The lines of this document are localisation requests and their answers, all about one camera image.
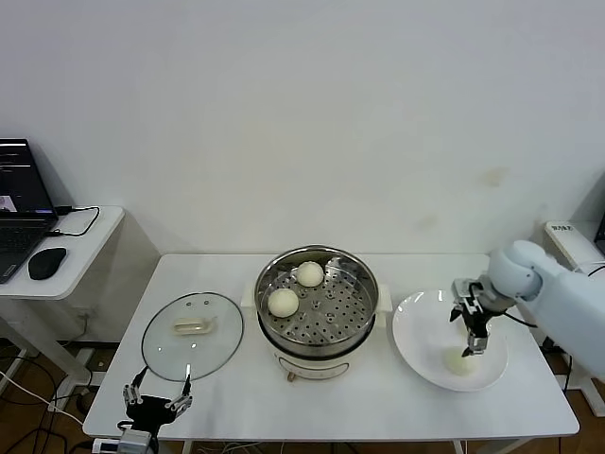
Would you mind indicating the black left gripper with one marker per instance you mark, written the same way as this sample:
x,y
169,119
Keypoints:
x,y
149,411

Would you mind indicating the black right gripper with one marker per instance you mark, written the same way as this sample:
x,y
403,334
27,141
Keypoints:
x,y
477,314

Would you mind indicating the white steamed baozi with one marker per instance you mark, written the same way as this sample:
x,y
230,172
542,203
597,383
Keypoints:
x,y
456,366
310,274
283,302

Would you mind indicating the round glass pot lid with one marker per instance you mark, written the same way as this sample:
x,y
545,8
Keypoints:
x,y
208,350

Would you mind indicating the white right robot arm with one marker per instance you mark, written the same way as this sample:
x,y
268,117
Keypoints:
x,y
558,293

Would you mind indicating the stainless steel steamer basket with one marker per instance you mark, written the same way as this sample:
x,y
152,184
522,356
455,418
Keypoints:
x,y
340,321

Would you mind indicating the round white plate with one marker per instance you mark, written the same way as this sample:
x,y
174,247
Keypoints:
x,y
416,340

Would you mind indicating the white table leg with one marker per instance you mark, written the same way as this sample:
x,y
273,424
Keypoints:
x,y
186,447
459,447

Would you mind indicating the white side table with label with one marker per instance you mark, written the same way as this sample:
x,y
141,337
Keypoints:
x,y
562,246

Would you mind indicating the cream electric cooker base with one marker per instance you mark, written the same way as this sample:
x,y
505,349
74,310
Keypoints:
x,y
321,366

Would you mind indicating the white side table with laptop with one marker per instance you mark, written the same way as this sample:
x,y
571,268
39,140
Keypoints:
x,y
85,255

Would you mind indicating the black computer mouse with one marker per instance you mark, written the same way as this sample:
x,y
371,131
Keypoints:
x,y
47,262

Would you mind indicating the black open laptop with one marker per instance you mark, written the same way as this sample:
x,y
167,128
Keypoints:
x,y
19,189

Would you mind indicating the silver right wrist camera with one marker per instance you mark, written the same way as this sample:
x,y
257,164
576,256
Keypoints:
x,y
465,286

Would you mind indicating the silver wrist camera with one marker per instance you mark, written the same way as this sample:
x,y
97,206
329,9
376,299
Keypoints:
x,y
132,444
465,286

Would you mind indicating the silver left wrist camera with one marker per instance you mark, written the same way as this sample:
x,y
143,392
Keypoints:
x,y
132,444

